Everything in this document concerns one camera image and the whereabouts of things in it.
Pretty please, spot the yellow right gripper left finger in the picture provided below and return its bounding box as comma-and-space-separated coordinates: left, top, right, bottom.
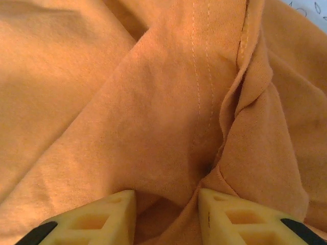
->
15, 189, 137, 245

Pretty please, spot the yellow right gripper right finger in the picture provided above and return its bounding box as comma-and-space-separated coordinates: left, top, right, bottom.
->
198, 188, 327, 245

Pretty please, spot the orange t-shirt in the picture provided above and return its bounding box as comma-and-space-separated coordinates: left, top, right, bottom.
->
0, 0, 327, 245

